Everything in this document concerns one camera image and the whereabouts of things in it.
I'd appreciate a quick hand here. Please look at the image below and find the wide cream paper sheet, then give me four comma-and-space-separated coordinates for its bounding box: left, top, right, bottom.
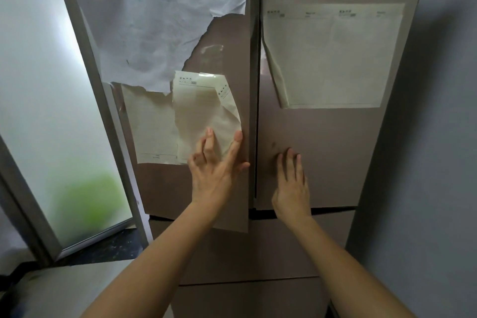
262, 2, 406, 110

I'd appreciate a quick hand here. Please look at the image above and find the person's left forearm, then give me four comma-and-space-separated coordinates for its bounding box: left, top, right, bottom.
79, 199, 223, 318

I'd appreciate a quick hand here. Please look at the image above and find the person's right forearm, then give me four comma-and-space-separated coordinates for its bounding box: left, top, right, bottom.
286, 213, 417, 318

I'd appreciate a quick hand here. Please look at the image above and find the brown refrigerator drawer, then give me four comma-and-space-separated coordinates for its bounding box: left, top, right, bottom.
178, 276, 330, 318
148, 208, 357, 287

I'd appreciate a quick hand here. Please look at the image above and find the torn cream paper sheet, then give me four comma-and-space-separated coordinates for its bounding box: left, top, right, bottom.
172, 71, 242, 164

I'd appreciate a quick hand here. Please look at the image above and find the dark speckled window sill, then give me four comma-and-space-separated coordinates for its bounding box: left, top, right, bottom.
55, 228, 150, 267

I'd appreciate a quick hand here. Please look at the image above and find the cream paper sheet with footer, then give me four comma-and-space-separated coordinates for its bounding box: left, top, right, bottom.
121, 83, 180, 165

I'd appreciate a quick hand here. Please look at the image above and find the person's right hand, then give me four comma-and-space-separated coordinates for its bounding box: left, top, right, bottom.
271, 148, 312, 220

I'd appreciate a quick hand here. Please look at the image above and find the person's left hand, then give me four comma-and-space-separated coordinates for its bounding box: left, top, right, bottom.
187, 127, 251, 215

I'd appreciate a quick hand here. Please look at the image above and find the frosted glass window sash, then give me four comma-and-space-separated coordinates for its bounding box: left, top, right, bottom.
0, 0, 150, 267

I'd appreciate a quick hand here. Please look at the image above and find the brown refrigerator door with flat sheet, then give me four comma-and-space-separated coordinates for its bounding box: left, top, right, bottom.
255, 0, 434, 213

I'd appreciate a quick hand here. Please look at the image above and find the grey appliance top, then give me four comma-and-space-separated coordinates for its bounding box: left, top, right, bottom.
0, 259, 135, 318

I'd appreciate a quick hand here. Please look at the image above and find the large white crumpled paper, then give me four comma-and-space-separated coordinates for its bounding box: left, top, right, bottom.
74, 0, 249, 93

